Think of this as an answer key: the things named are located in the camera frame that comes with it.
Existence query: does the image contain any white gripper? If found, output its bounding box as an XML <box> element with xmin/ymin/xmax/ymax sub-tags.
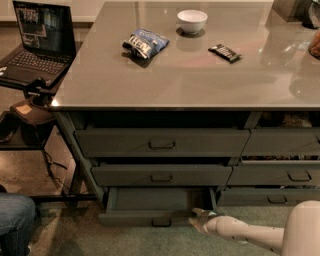
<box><xmin>188</xmin><ymin>208</ymin><xmax>224</xmax><ymax>236</ymax></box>

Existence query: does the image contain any grey drawer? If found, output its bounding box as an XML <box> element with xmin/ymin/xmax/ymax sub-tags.
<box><xmin>242</xmin><ymin>128</ymin><xmax>320</xmax><ymax>156</ymax></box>
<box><xmin>91</xmin><ymin>164</ymin><xmax>232</xmax><ymax>186</ymax></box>
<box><xmin>74</xmin><ymin>128</ymin><xmax>249</xmax><ymax>157</ymax></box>
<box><xmin>227</xmin><ymin>160</ymin><xmax>320</xmax><ymax>186</ymax></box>
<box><xmin>99</xmin><ymin>187</ymin><xmax>216</xmax><ymax>227</ymax></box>
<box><xmin>216</xmin><ymin>188</ymin><xmax>320</xmax><ymax>206</ymax></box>

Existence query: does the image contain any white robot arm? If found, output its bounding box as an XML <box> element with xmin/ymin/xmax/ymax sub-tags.
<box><xmin>189</xmin><ymin>200</ymin><xmax>320</xmax><ymax>256</ymax></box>

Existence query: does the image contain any black open laptop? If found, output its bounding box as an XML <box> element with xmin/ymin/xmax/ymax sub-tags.
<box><xmin>0</xmin><ymin>0</ymin><xmax>76</xmax><ymax>87</ymax></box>

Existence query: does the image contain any black candy bar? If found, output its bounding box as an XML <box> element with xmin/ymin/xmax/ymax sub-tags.
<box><xmin>208</xmin><ymin>44</ymin><xmax>241</xmax><ymax>63</ymax></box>

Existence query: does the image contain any person leg in jeans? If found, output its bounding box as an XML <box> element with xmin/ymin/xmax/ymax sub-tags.
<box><xmin>0</xmin><ymin>185</ymin><xmax>35</xmax><ymax>256</ymax></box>

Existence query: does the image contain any blue chip bag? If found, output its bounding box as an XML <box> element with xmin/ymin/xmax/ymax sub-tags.
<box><xmin>122</xmin><ymin>28</ymin><xmax>169</xmax><ymax>59</ymax></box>

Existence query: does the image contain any black box with note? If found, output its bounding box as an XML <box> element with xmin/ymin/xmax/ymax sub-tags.
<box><xmin>10</xmin><ymin>96</ymin><xmax>55</xmax><ymax>127</ymax></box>

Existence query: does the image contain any white ceramic bowl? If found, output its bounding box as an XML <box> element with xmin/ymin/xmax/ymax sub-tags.
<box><xmin>177</xmin><ymin>10</ymin><xmax>208</xmax><ymax>34</ymax></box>

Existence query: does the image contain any black laptop stand cart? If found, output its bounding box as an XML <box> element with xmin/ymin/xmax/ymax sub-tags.
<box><xmin>0</xmin><ymin>79</ymin><xmax>96</xmax><ymax>204</ymax></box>

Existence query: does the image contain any orange jar at edge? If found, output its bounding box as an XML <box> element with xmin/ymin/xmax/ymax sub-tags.
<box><xmin>308</xmin><ymin>30</ymin><xmax>320</xmax><ymax>59</ymax></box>

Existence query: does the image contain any grey cabinet frame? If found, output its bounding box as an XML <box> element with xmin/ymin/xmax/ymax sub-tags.
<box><xmin>57</xmin><ymin>110</ymin><xmax>257</xmax><ymax>206</ymax></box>

